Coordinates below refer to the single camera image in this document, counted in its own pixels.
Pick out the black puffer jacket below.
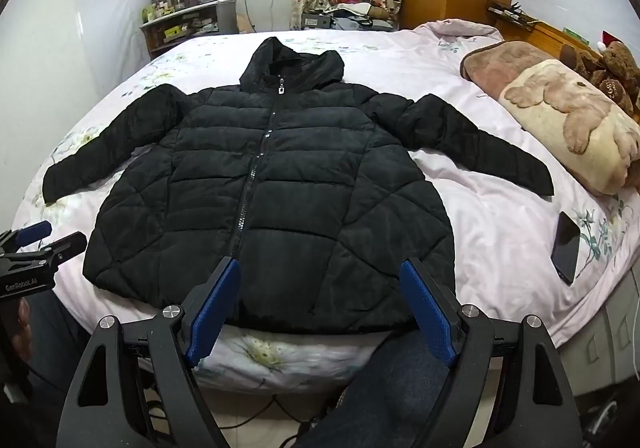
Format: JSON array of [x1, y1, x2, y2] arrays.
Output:
[[42, 36, 555, 335]]

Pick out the person's left leg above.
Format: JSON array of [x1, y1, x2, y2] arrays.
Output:
[[25, 288, 101, 409]]

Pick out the beige bear print plush blanket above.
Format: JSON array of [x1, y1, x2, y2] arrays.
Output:
[[500, 59, 640, 196]]

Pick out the brown teddy bear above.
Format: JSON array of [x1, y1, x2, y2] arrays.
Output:
[[592, 41, 640, 116]]

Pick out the person's left hand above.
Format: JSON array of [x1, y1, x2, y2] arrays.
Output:
[[13, 301, 36, 365]]

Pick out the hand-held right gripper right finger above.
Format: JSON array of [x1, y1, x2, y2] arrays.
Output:
[[399, 257, 586, 448]]

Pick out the cluttered shelf unit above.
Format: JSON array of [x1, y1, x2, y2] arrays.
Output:
[[140, 0, 238, 60]]

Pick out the wooden headboard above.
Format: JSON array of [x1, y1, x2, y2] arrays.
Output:
[[485, 0, 616, 60]]

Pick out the brown pink plush blanket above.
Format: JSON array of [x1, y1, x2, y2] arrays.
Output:
[[460, 41, 566, 102]]

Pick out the person's leg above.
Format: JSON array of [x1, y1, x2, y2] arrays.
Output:
[[25, 288, 101, 409], [295, 328, 451, 448]]

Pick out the bed with pink floral sheet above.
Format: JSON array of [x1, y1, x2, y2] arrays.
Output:
[[10, 18, 640, 399]]

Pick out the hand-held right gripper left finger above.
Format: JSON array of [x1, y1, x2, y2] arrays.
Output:
[[55, 255, 242, 448]]

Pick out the person's right leg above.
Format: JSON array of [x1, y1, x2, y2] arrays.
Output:
[[295, 328, 451, 448]]

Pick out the black box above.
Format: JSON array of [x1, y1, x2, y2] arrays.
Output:
[[301, 12, 333, 30]]

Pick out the black wire rack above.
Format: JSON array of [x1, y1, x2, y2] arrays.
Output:
[[485, 0, 538, 29]]

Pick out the black smartphone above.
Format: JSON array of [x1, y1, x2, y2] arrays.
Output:
[[550, 211, 582, 285]]

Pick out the black floor cable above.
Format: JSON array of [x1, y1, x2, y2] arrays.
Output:
[[145, 393, 351, 448]]

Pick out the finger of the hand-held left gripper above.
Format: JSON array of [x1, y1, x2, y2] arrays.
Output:
[[0, 221, 53, 250], [39, 231, 88, 265]]

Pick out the pile of clothes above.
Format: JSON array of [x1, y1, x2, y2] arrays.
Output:
[[302, 0, 401, 32]]

